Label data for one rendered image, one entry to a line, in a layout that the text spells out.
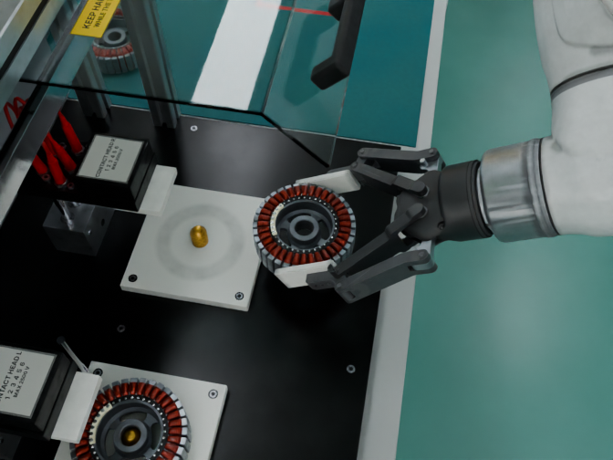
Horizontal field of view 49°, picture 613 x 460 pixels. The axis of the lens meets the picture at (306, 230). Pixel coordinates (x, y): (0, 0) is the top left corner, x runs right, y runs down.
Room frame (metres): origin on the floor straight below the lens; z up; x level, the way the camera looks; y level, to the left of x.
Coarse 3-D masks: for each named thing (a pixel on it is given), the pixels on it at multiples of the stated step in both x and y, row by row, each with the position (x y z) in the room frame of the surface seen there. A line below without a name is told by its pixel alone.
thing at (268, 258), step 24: (288, 192) 0.44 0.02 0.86; (312, 192) 0.44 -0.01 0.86; (264, 216) 0.41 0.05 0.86; (288, 216) 0.43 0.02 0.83; (312, 216) 0.43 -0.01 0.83; (336, 216) 0.41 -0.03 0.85; (264, 240) 0.38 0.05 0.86; (312, 240) 0.39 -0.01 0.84; (336, 240) 0.38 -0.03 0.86; (264, 264) 0.37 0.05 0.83; (288, 264) 0.35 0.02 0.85
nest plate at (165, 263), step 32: (192, 192) 0.50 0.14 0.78; (160, 224) 0.45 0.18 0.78; (192, 224) 0.45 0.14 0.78; (224, 224) 0.45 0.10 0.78; (160, 256) 0.40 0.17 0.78; (192, 256) 0.40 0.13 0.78; (224, 256) 0.40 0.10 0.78; (256, 256) 0.40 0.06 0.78; (128, 288) 0.36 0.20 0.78; (160, 288) 0.36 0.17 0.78; (192, 288) 0.36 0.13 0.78; (224, 288) 0.36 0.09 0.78
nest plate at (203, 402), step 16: (96, 368) 0.27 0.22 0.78; (112, 368) 0.27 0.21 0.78; (128, 368) 0.27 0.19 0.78; (176, 384) 0.25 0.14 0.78; (192, 384) 0.25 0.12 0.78; (208, 384) 0.25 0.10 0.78; (192, 400) 0.23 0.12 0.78; (208, 400) 0.23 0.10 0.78; (224, 400) 0.24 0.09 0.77; (128, 416) 0.21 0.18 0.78; (144, 416) 0.21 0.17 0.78; (192, 416) 0.21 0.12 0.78; (208, 416) 0.21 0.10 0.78; (112, 432) 0.20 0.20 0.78; (160, 432) 0.20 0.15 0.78; (192, 432) 0.20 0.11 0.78; (208, 432) 0.20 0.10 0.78; (64, 448) 0.18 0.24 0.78; (112, 448) 0.18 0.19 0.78; (192, 448) 0.18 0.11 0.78; (208, 448) 0.18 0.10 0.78
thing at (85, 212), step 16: (80, 208) 0.44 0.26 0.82; (96, 208) 0.45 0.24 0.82; (112, 208) 0.48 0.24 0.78; (48, 224) 0.42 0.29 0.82; (64, 224) 0.42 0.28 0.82; (80, 224) 0.42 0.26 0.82; (96, 224) 0.44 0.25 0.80; (64, 240) 0.42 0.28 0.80; (80, 240) 0.41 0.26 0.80; (96, 240) 0.42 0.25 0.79
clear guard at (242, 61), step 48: (144, 0) 0.51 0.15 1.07; (192, 0) 0.51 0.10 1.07; (240, 0) 0.51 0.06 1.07; (288, 0) 0.51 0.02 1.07; (48, 48) 0.44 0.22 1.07; (96, 48) 0.44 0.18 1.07; (144, 48) 0.44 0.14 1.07; (192, 48) 0.44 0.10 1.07; (240, 48) 0.44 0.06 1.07; (288, 48) 0.45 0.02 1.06; (144, 96) 0.39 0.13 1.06; (192, 96) 0.39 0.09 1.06; (240, 96) 0.39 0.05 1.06; (288, 96) 0.40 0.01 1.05; (336, 96) 0.44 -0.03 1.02
